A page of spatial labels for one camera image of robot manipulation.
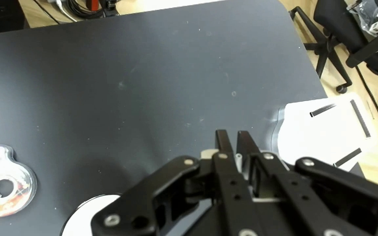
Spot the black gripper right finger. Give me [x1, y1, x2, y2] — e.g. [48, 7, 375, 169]
[237, 131, 378, 236]

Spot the orange tape dispenser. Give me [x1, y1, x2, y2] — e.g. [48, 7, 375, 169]
[0, 146, 38, 218]

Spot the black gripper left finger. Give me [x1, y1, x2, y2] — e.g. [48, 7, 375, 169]
[90, 130, 264, 236]

